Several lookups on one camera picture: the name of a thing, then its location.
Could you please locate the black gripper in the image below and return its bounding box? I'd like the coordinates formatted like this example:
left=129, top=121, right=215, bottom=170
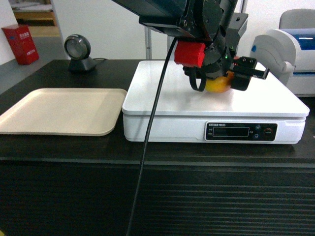
left=182, top=29, right=270, bottom=91

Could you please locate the red yellow mango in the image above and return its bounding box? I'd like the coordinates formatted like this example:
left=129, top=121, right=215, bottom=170
left=205, top=71, right=234, bottom=93

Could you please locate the white digital checkout scale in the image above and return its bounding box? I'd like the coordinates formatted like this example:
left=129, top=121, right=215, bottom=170
left=122, top=61, right=310, bottom=144

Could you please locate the white blue label printer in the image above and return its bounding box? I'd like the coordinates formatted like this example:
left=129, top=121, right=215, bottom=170
left=250, top=28, right=315, bottom=97

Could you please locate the grey chair back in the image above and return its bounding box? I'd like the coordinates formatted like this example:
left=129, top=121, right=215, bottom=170
left=279, top=8, right=315, bottom=29

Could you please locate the grey metal pole left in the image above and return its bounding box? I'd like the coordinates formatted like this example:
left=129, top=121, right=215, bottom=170
left=145, top=27, right=152, bottom=59

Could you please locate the black barcode scanner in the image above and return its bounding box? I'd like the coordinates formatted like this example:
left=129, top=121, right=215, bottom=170
left=64, top=34, right=96, bottom=73

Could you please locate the beige plastic tray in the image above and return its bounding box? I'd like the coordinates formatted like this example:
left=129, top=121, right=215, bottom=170
left=0, top=88, right=126, bottom=136

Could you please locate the wooden shelf background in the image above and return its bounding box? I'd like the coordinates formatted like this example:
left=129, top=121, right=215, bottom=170
left=9, top=0, right=60, bottom=37

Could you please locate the red fire extinguisher box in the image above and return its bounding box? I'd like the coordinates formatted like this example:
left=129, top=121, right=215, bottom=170
left=1, top=24, right=39, bottom=65

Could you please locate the red cable clamp block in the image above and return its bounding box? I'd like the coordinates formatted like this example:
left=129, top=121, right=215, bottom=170
left=174, top=41, right=206, bottom=68

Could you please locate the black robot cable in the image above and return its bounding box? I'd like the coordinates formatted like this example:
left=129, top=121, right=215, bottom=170
left=126, top=36, right=178, bottom=236

